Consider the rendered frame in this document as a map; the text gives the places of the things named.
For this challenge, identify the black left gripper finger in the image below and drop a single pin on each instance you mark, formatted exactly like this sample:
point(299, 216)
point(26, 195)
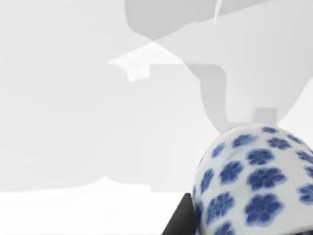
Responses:
point(184, 218)

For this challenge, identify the white cup with blue flowers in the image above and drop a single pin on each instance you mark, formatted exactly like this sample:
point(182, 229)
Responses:
point(254, 181)

